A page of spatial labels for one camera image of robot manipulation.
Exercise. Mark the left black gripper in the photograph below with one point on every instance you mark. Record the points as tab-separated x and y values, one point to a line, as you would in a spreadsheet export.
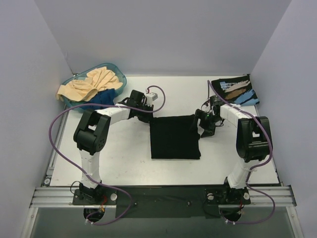
145	115

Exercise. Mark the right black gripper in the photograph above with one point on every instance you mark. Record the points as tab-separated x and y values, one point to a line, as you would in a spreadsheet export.
204	123

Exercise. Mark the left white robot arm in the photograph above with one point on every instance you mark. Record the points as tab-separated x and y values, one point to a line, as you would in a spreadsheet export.
92	131

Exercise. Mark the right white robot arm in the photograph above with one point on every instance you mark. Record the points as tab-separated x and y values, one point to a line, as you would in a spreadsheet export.
253	137

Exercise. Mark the blue t shirt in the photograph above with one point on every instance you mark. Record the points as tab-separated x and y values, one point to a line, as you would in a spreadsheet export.
104	97

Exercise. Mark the folded black printed t shirt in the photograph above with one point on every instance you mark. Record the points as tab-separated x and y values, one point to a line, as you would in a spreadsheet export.
236	90

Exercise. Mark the beige t shirt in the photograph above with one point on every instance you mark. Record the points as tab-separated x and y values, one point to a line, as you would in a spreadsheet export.
97	80

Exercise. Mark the teal plastic basket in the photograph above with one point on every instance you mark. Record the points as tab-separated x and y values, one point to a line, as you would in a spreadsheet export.
82	76

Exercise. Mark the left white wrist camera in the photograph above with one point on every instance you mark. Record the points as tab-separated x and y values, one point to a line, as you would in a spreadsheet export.
150	98

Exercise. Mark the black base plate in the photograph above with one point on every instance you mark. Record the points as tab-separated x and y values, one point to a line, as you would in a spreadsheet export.
183	201

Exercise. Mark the aluminium frame rail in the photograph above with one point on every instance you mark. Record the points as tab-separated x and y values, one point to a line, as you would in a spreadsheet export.
260	196

